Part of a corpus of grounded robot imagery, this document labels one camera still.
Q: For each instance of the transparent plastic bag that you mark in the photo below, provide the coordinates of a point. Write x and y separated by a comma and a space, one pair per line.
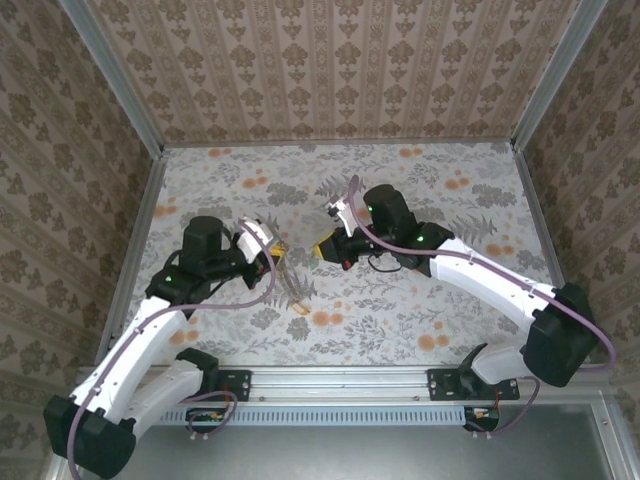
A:
292, 285

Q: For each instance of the yellow key tag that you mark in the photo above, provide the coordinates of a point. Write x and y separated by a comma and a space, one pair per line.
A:
302, 309

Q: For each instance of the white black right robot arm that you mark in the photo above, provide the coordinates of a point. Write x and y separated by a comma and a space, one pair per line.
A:
480, 275

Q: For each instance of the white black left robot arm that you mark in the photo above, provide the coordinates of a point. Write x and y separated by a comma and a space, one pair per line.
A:
130, 350

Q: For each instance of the grey sheet metal tray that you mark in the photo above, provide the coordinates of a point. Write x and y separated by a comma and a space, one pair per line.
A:
325, 455

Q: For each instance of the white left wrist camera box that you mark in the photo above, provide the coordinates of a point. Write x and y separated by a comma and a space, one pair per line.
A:
252, 240

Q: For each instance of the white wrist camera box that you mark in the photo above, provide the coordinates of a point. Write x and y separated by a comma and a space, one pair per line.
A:
252, 240
345, 210

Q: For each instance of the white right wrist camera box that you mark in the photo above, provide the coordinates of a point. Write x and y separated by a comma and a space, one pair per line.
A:
345, 210

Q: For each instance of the aluminium table edge rail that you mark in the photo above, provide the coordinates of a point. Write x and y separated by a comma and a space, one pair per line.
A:
340, 142
540, 210
142, 220

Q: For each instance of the aluminium front mounting rail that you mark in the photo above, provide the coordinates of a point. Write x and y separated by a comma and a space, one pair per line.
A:
340, 382

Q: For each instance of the aluminium frame post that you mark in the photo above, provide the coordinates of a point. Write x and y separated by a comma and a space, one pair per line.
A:
555, 75
115, 85

